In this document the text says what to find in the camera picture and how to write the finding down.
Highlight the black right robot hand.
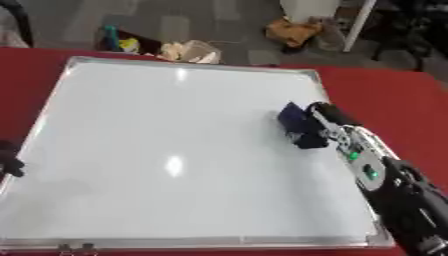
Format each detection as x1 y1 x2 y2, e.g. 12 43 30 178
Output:
292 101 364 150

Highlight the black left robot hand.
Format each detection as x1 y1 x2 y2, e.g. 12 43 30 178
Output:
0 139 27 178

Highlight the dark blue whiteboard eraser brush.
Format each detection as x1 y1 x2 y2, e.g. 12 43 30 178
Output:
276 101 312 140

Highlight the white table leg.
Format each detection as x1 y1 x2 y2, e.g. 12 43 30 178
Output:
341 0 378 53

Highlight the white box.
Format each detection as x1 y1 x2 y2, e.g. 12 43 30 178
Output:
278 0 342 24

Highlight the black office chair base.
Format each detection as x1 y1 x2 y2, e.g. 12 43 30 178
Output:
362 0 448 72

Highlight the beige crumpled bag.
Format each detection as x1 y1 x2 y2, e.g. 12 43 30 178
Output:
157 39 224 65

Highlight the white whiteboard with silver frame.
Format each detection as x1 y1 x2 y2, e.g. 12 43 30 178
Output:
0 55 398 251

